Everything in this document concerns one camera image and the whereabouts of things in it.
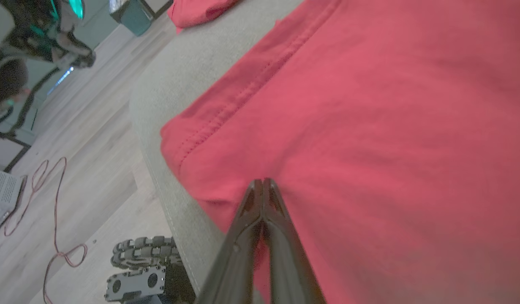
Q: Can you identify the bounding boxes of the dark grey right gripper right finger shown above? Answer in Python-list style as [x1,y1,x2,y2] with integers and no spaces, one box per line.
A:
[263,178,327,304]

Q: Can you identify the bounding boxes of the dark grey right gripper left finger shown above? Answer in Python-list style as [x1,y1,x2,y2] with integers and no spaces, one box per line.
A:
[195,179,264,304]

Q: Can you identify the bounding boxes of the red t-shirt with white label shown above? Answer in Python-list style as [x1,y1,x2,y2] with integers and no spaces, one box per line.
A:
[161,0,520,304]

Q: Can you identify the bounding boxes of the folded red garment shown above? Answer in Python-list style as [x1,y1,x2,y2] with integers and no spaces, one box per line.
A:
[167,0,239,29]

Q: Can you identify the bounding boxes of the grey fabric sofa chaise seat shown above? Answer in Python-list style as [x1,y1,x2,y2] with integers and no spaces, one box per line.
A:
[129,0,305,304]

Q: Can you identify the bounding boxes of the grey perforated electronics box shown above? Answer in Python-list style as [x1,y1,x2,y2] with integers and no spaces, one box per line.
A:
[0,170,24,233]

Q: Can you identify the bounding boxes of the teal bin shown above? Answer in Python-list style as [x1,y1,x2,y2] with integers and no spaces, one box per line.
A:
[109,0,152,36]

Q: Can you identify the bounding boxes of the red cable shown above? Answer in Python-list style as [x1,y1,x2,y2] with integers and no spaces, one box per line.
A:
[4,157,88,304]

